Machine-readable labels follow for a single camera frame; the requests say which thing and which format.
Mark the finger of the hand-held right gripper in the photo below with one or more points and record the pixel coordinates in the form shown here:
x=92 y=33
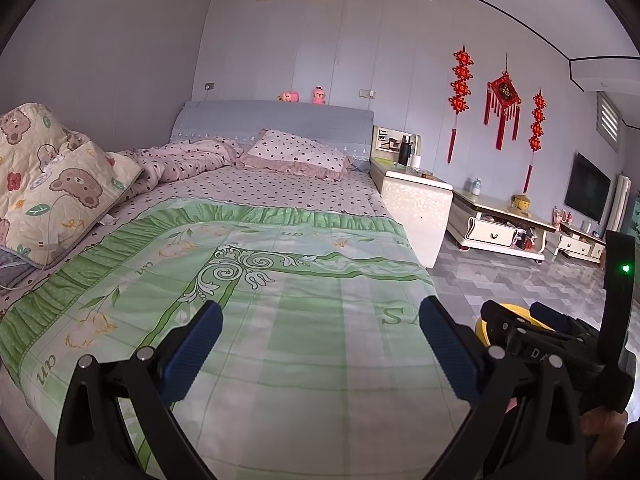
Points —
x=560 y=321
x=510 y=327

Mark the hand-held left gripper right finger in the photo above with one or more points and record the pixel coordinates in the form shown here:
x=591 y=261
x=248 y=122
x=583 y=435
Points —
x=450 y=350

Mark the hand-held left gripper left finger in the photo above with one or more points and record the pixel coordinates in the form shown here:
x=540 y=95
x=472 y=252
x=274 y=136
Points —
x=192 y=350

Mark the yellow rimmed trash bin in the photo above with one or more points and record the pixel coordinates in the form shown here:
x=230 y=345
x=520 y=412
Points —
x=481 y=332

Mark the person's right hand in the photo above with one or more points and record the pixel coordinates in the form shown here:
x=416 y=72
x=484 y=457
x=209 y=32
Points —
x=605 y=430

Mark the white television stand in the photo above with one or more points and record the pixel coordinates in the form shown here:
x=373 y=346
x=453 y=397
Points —
x=577 y=246

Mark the pile of dark small items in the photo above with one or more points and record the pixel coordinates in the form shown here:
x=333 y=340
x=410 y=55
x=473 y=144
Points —
x=526 y=240

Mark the white coffee table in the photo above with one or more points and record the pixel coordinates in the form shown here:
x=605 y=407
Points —
x=490 y=232

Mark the pink figurine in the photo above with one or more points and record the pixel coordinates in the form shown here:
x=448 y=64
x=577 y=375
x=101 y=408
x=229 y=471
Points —
x=561 y=216

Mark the yellow toy figure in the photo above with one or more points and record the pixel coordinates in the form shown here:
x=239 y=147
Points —
x=520 y=205

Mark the small clear bottle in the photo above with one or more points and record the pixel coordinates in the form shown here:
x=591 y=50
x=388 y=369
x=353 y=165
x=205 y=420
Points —
x=476 y=187

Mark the white nightstand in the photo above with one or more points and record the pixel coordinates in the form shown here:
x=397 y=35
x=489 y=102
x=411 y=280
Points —
x=415 y=210

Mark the louvred window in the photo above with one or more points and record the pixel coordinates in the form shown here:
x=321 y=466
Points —
x=610 y=122

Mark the pink dotted quilt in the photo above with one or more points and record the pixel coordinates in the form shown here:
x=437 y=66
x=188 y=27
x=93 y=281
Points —
x=185 y=162

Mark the white paper roll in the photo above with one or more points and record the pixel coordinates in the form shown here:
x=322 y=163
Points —
x=416 y=161

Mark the grey blue cloth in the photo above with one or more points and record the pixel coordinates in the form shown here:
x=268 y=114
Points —
x=15 y=267

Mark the long red knot hanging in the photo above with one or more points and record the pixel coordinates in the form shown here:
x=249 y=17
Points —
x=461 y=85
x=538 y=120

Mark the black thermos bottle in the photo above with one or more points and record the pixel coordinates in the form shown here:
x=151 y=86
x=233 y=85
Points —
x=403 y=151

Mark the cream bear print quilt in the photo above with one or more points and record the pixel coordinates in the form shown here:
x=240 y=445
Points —
x=65 y=185

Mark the pink dotted frilled pillow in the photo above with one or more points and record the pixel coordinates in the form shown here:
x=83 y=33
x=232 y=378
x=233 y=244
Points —
x=295 y=152

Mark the red diamond knot hanging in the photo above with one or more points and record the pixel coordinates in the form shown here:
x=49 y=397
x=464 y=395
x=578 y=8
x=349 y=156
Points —
x=503 y=92

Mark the bed with grey headboard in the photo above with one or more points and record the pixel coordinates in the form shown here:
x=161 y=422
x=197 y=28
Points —
x=275 y=120

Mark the black wall television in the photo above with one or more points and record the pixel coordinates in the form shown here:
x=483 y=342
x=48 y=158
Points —
x=587 y=187

